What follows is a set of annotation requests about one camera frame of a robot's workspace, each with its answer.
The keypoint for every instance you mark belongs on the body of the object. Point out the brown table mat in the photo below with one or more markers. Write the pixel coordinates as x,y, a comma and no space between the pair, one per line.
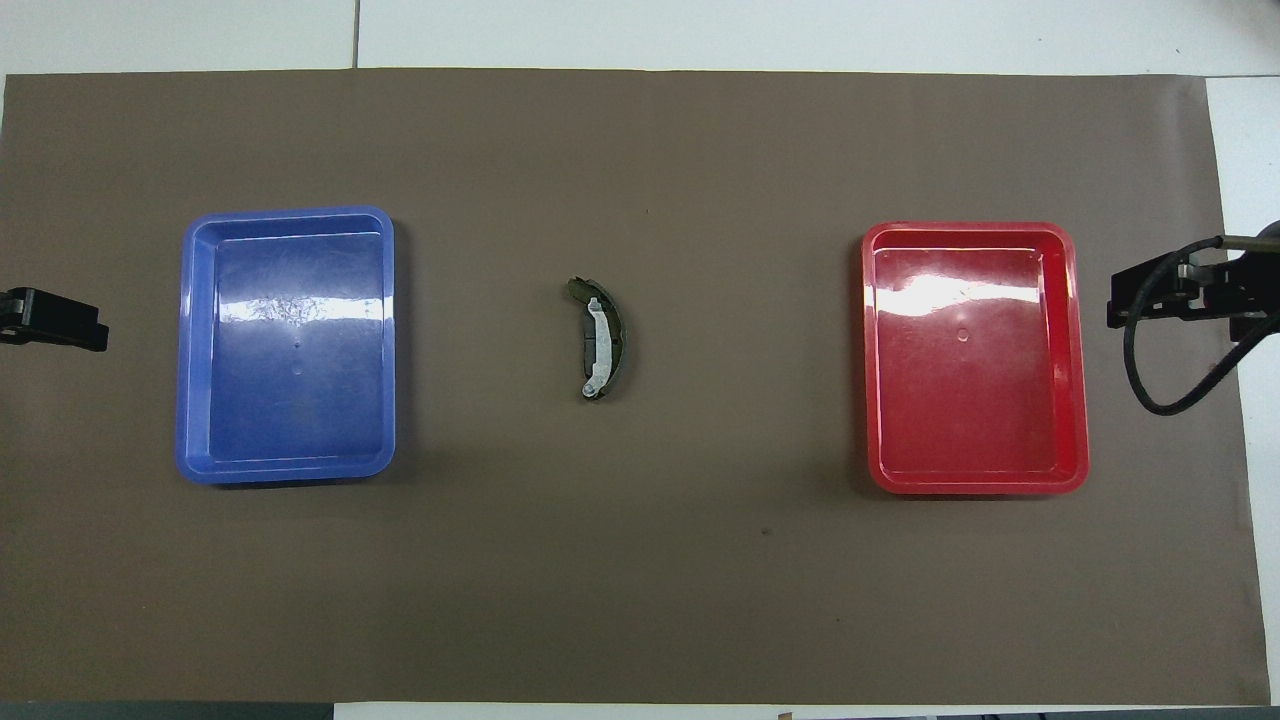
640,580

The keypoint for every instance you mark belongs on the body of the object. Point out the curved brake shoe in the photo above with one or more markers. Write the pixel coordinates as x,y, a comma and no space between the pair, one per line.
618,340

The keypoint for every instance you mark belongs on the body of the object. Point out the red plastic tray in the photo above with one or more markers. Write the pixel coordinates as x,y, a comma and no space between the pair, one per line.
975,400

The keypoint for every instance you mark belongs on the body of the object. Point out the blue plastic tray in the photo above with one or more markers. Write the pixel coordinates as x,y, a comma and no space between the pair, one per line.
290,400

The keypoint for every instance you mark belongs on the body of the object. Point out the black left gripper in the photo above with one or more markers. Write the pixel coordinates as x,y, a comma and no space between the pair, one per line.
9,315

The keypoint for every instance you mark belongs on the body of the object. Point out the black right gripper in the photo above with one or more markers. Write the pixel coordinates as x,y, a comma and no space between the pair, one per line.
1235,285

